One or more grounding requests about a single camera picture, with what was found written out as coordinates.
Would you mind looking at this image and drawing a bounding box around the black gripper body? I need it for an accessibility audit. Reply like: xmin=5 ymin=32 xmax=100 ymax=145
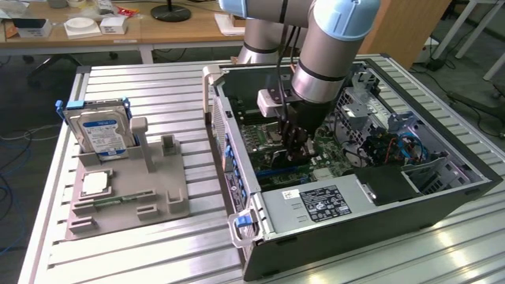
xmin=283 ymin=99 xmax=331 ymax=134

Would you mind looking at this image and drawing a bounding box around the CPU socket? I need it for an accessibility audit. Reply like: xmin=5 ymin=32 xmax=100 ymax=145
xmin=262 ymin=122 xmax=285 ymax=146

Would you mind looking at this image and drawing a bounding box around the green motherboard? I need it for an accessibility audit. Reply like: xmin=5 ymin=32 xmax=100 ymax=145
xmin=235 ymin=105 xmax=355 ymax=193

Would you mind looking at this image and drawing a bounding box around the silver chipset heatsink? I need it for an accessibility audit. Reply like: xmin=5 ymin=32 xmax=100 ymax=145
xmin=313 ymin=168 xmax=337 ymax=182

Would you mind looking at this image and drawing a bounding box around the blue expansion slot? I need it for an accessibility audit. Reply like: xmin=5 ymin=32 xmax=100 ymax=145
xmin=255 ymin=167 xmax=297 ymax=178

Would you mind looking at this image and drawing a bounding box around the metal disk bay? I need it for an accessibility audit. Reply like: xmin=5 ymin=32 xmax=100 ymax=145
xmin=333 ymin=70 xmax=397 ymax=150

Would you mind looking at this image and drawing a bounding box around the black fan block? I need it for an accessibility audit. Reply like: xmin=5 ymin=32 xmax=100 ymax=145
xmin=358 ymin=133 xmax=399 ymax=166

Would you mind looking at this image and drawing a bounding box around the grey power supply unit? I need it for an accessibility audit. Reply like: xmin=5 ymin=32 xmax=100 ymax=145
xmin=259 ymin=174 xmax=375 ymax=234

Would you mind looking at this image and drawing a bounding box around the black grey PC case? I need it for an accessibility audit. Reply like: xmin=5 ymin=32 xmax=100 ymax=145
xmin=201 ymin=57 xmax=503 ymax=282

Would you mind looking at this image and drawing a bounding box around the black power adapter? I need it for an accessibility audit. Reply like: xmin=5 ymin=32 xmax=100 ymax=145
xmin=423 ymin=58 xmax=446 ymax=72

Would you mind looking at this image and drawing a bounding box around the white paper booklet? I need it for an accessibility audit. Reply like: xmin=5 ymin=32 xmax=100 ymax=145
xmin=213 ymin=13 xmax=247 ymax=36

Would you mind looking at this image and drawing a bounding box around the wooden cabinet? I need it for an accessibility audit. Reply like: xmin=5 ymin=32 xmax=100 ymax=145
xmin=357 ymin=0 xmax=454 ymax=69

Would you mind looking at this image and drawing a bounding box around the grey parts rack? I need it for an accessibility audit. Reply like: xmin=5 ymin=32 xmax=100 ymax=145
xmin=65 ymin=117 xmax=192 ymax=242

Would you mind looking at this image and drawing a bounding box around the hard disk with blue carrier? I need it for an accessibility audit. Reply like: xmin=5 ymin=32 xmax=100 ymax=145
xmin=54 ymin=96 xmax=133 ymax=162

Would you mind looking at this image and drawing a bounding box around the loose green RAM stick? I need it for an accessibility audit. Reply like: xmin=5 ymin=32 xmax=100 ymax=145
xmin=92 ymin=193 xmax=138 ymax=208

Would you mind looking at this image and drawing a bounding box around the black lamp base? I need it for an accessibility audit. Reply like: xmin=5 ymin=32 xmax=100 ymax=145
xmin=149 ymin=0 xmax=193 ymax=22

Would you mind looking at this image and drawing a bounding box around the silver CPU chip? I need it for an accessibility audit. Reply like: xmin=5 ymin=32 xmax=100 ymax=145
xmin=80 ymin=171 xmax=110 ymax=196

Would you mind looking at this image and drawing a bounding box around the small white carton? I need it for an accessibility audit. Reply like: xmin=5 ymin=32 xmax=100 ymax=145
xmin=97 ymin=16 xmax=129 ymax=35

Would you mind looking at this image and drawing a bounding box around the white box with round top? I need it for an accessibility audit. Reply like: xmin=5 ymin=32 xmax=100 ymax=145
xmin=62 ymin=17 xmax=104 ymax=40

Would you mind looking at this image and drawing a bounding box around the black office chair base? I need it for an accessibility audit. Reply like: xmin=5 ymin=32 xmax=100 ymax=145
xmin=22 ymin=53 xmax=118 ymax=88

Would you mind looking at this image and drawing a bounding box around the white box with black top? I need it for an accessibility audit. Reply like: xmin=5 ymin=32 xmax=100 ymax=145
xmin=10 ymin=18 xmax=53 ymax=38

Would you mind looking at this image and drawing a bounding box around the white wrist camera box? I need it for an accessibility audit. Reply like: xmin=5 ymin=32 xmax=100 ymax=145
xmin=255 ymin=89 xmax=294 ymax=118

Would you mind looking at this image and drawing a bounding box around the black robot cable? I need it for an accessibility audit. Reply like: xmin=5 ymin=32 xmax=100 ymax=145
xmin=274 ymin=25 xmax=301 ymax=131

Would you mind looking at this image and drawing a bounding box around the blue wire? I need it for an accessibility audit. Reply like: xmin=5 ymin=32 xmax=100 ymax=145
xmin=397 ymin=132 xmax=430 ymax=165

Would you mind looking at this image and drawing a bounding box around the white table frame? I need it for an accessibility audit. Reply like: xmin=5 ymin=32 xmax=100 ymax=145
xmin=430 ymin=0 xmax=505 ymax=81

